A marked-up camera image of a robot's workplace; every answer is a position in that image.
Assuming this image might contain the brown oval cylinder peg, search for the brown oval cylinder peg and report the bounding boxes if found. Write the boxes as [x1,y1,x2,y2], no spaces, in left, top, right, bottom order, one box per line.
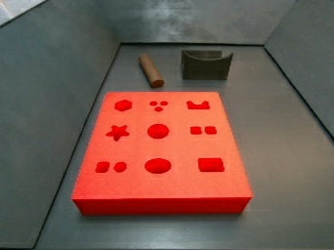
[139,54,165,88]

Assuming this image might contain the dark grey cradle fixture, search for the dark grey cradle fixture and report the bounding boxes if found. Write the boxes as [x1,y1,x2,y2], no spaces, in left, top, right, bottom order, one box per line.
[182,50,234,80]

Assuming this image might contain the red foam shape-hole block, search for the red foam shape-hole block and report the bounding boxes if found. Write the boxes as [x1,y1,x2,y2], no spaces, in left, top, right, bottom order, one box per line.
[73,92,253,215]

